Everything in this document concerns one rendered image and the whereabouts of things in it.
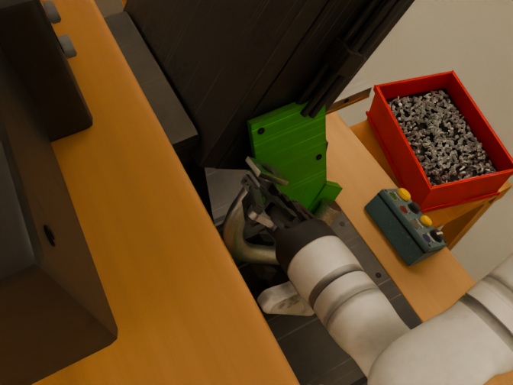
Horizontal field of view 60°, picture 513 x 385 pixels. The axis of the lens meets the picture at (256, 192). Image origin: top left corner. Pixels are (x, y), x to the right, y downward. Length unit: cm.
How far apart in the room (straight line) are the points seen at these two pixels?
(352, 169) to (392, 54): 174
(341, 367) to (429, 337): 43
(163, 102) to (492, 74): 231
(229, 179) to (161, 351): 81
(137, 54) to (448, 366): 59
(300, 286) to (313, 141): 24
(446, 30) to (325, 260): 256
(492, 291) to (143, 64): 55
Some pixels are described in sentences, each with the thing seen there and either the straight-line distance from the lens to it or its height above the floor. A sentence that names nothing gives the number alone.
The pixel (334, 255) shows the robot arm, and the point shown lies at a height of 128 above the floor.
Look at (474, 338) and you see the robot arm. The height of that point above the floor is 134.
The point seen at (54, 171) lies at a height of 158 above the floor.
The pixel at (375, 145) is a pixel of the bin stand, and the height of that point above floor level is 80.
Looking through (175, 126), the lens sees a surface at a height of 124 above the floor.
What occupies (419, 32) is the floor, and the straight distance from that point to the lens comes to 289.
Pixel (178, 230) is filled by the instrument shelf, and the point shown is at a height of 154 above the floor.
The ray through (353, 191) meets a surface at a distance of 98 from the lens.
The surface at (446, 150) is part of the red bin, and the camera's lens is 114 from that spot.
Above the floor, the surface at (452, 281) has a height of 90.
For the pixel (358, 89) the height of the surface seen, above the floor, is 113.
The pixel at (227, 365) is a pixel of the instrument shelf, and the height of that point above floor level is 154.
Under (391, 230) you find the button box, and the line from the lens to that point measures 93.
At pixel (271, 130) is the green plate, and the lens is 60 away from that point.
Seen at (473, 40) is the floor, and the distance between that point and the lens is 295.
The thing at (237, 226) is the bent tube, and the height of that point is 116.
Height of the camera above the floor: 172
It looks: 59 degrees down
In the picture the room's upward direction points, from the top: straight up
